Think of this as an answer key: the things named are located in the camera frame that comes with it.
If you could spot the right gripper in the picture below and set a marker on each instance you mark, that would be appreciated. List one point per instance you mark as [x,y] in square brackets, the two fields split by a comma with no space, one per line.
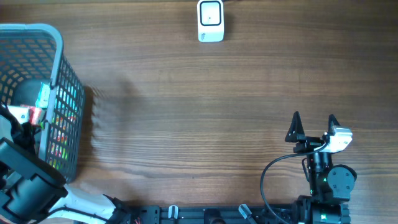
[309,142]

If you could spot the colourful gummy candy bag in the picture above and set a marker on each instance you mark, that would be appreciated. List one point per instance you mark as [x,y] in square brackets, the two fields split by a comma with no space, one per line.
[62,130]

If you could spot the teal wet wipes pack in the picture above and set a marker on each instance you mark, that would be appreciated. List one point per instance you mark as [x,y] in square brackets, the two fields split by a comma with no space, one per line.
[43,96]

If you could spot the red tissue pack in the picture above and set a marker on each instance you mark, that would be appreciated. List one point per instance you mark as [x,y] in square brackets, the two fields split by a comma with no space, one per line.
[36,115]

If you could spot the white blue plaster box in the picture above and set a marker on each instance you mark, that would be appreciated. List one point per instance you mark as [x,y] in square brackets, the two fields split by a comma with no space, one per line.
[21,114]

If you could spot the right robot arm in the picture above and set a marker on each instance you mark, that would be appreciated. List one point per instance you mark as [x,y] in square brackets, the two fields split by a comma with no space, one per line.
[330,185]

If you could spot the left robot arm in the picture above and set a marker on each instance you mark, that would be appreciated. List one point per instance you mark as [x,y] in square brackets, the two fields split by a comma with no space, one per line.
[33,191]

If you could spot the white barcode scanner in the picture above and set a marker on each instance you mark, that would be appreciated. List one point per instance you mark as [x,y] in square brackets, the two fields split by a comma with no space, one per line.
[210,20]

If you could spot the grey plastic mesh basket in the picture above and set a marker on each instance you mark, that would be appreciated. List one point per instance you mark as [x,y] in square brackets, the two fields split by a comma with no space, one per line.
[32,54]

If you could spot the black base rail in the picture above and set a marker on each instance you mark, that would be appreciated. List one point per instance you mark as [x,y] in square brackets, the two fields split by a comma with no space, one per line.
[174,214]

